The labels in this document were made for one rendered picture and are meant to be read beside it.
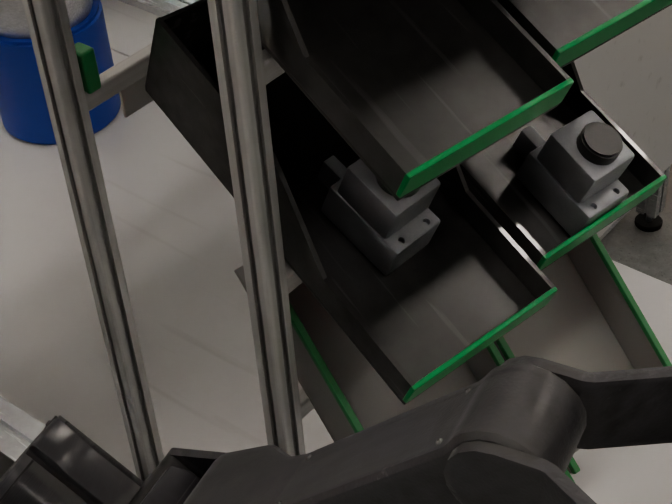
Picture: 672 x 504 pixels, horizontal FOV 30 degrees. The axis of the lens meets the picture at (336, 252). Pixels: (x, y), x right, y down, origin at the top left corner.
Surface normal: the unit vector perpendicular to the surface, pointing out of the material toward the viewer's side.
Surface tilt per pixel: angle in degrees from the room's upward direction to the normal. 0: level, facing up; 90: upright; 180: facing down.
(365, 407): 45
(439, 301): 25
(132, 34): 0
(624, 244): 0
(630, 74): 90
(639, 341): 90
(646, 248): 0
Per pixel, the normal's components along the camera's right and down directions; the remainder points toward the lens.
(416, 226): 0.22, -0.50
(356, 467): -0.67, -0.72
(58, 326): -0.06, -0.77
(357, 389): 0.43, -0.21
